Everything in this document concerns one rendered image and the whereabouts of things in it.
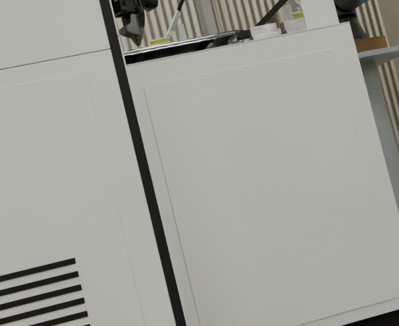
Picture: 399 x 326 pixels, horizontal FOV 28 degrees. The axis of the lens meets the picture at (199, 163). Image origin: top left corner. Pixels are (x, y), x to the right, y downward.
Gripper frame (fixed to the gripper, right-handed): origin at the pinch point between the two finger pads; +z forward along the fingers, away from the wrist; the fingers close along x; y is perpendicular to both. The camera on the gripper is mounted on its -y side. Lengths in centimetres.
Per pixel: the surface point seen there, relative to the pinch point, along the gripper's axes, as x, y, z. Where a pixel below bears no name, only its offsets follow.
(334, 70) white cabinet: 57, -11, 27
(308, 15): 52, -13, 10
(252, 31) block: 31.0, -14.6, 7.6
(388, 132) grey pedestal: 27, -76, 43
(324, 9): 54, -18, 10
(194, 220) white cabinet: 34, 27, 55
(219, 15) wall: -152, -206, -62
